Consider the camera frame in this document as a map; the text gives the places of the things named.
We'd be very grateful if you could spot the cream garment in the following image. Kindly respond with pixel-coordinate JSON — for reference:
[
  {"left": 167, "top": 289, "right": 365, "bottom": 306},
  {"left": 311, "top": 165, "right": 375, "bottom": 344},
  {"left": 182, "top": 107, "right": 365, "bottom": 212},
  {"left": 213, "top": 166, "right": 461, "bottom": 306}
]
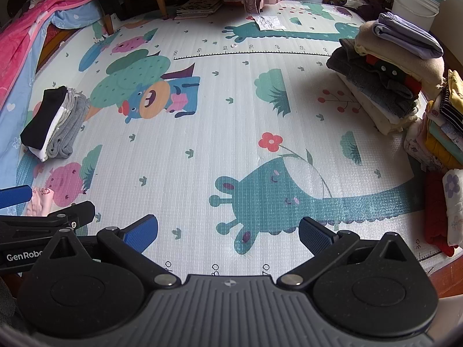
[{"left": 376, "top": 114, "right": 420, "bottom": 133}]

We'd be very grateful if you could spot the grey heather folded garment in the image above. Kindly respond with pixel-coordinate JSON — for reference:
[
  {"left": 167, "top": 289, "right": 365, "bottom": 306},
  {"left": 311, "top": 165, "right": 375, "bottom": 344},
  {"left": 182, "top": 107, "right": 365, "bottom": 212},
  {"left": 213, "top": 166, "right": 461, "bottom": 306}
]
[{"left": 47, "top": 92, "right": 90, "bottom": 159}]

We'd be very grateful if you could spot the light blue bed sheet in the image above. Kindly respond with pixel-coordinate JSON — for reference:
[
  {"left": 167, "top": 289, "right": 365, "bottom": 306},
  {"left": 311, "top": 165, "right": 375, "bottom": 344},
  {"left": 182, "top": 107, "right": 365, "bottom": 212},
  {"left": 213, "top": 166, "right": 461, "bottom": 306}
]
[{"left": 0, "top": 0, "right": 104, "bottom": 190}]

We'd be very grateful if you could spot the beige fleece sweater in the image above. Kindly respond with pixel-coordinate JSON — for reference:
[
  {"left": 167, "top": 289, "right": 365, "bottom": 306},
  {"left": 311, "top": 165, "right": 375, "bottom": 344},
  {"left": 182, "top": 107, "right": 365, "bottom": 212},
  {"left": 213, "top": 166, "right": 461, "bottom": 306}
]
[{"left": 354, "top": 20, "right": 446, "bottom": 91}]

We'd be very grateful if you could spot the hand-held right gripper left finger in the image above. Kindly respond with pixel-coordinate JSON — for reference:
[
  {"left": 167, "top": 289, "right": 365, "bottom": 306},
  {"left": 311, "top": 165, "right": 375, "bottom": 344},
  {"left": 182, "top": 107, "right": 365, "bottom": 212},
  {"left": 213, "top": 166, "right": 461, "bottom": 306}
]
[{"left": 47, "top": 214, "right": 182, "bottom": 290}]

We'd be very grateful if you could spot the pink printed blanket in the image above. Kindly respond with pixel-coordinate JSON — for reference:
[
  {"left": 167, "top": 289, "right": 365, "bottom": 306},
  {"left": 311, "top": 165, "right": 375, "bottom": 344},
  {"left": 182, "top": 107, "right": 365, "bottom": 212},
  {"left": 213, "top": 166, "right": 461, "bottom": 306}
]
[{"left": 0, "top": 0, "right": 98, "bottom": 105}]

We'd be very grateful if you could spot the teal garment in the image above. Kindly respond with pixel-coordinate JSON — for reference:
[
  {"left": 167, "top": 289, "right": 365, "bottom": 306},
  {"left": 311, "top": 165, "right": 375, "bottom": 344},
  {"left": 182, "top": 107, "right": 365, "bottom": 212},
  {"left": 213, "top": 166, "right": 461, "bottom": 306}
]
[{"left": 429, "top": 119, "right": 463, "bottom": 152}]

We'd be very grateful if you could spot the white folded garment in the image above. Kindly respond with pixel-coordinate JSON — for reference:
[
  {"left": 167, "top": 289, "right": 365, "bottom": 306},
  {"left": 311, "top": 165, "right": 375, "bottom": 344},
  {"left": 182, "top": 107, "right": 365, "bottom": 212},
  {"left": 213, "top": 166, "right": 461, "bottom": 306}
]
[{"left": 28, "top": 96, "right": 78, "bottom": 163}]

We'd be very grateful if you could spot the white garment purple flower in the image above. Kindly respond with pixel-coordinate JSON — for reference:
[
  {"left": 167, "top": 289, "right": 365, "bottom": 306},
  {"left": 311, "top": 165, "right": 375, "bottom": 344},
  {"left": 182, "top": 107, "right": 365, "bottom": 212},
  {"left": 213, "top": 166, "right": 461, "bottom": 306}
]
[{"left": 442, "top": 168, "right": 463, "bottom": 248}]

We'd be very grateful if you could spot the cartoon printed play mat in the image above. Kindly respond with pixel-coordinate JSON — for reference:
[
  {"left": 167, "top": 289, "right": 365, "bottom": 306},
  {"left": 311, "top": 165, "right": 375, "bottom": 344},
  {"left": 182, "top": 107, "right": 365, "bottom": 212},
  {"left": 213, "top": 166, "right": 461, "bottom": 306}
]
[{"left": 14, "top": 2, "right": 449, "bottom": 283}]

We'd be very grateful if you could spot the yellow garment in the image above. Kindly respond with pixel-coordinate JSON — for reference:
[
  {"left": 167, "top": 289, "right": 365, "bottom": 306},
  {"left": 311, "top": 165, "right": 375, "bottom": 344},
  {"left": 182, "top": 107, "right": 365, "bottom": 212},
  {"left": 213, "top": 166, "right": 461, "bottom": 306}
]
[{"left": 448, "top": 69, "right": 463, "bottom": 114}]

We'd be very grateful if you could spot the red green garment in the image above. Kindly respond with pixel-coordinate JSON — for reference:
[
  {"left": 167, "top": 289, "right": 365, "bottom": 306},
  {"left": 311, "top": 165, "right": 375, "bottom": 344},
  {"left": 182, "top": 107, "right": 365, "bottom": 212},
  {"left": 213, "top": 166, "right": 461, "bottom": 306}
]
[{"left": 365, "top": 54, "right": 422, "bottom": 95}]

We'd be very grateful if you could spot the mustard garment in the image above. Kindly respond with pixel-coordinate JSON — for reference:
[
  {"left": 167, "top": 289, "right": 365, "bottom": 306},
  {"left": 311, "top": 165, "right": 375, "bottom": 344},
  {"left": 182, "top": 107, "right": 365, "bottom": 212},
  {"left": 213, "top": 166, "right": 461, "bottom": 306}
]
[{"left": 425, "top": 132, "right": 463, "bottom": 169}]

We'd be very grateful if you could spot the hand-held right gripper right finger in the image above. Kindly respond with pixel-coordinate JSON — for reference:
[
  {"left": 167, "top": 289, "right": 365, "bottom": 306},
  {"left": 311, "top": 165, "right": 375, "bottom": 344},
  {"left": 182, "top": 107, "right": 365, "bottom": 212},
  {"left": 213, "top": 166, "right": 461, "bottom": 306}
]
[{"left": 277, "top": 216, "right": 414, "bottom": 290}]

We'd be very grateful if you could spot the dark purple cloth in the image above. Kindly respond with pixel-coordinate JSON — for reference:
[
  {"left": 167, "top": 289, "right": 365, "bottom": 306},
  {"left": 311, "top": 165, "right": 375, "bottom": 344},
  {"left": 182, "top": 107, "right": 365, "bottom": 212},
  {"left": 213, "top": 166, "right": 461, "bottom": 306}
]
[{"left": 356, "top": 2, "right": 393, "bottom": 20}]

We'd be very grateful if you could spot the stack of books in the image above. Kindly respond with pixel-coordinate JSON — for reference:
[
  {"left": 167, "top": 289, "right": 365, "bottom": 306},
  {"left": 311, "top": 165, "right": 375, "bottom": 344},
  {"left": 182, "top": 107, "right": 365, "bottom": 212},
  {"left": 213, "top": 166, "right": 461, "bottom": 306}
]
[{"left": 175, "top": 0, "right": 223, "bottom": 20}]

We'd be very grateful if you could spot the white floral garment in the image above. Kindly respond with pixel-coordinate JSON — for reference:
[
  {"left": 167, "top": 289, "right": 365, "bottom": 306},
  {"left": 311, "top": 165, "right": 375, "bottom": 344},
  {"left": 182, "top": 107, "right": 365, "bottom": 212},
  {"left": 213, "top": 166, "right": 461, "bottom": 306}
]
[{"left": 404, "top": 119, "right": 449, "bottom": 172}]

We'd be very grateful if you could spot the white bucket teal rim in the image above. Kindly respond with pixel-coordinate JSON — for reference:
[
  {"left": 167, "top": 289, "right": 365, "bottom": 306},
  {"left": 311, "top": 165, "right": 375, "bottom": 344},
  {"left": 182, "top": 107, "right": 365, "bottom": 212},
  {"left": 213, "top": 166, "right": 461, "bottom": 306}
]
[{"left": 392, "top": 0, "right": 446, "bottom": 31}]

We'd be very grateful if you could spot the lavender garment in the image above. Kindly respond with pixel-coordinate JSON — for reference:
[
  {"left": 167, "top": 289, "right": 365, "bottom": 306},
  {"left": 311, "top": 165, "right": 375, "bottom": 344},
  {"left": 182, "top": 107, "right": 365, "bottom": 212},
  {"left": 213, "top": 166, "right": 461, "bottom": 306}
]
[{"left": 372, "top": 12, "right": 444, "bottom": 59}]

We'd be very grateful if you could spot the light grey folded garment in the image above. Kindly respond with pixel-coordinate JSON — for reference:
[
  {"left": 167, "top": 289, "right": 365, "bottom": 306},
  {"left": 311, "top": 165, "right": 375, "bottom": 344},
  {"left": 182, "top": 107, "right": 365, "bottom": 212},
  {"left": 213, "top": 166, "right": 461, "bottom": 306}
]
[{"left": 54, "top": 88, "right": 85, "bottom": 141}]

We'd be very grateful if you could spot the wooden bed frame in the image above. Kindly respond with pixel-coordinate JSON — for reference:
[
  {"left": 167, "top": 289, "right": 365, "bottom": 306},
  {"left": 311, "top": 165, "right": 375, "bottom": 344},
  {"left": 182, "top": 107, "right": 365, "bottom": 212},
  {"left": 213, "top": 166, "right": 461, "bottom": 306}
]
[{"left": 36, "top": 25, "right": 84, "bottom": 75}]

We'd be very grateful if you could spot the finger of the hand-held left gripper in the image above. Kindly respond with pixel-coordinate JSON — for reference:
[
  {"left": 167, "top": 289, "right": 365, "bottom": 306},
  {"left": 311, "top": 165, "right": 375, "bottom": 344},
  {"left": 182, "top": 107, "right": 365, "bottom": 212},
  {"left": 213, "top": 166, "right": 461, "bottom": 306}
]
[
  {"left": 47, "top": 201, "right": 96, "bottom": 229},
  {"left": 0, "top": 184, "right": 33, "bottom": 209}
]

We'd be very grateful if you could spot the light pink cloth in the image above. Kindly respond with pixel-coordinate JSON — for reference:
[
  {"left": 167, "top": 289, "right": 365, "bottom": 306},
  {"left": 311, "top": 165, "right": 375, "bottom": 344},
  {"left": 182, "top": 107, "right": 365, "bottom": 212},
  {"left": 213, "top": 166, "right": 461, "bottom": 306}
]
[{"left": 32, "top": 187, "right": 55, "bottom": 217}]

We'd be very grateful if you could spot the striped garment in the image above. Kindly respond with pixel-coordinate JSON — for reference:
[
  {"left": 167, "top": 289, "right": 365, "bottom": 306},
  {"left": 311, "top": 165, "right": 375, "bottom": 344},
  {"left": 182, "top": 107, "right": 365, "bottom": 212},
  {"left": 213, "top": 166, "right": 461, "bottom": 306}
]
[{"left": 439, "top": 87, "right": 463, "bottom": 132}]

